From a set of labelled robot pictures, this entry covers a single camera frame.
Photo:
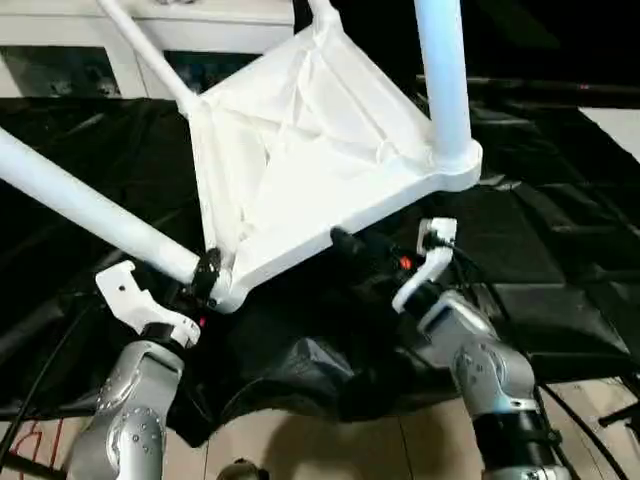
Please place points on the white plastic table top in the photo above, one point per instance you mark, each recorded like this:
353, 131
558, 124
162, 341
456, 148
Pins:
300, 150

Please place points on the white plastic table leg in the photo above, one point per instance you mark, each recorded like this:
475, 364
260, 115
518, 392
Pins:
90, 205
320, 10
150, 50
445, 80

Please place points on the dark round robot base part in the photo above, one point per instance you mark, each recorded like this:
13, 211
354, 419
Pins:
240, 470

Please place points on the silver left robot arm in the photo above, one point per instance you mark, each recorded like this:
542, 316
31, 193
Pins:
125, 420

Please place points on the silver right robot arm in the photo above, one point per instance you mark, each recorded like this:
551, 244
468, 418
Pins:
490, 380

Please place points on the black table mat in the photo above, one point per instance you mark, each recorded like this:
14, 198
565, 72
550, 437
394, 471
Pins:
560, 250

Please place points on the white glass-door cabinet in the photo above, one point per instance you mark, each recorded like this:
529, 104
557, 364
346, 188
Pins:
100, 50

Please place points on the white flat sheet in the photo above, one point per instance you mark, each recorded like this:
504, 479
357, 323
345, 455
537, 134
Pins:
625, 128

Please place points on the black low cabinet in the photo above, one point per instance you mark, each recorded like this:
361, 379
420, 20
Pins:
560, 45

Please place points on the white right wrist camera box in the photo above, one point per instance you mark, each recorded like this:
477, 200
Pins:
432, 262

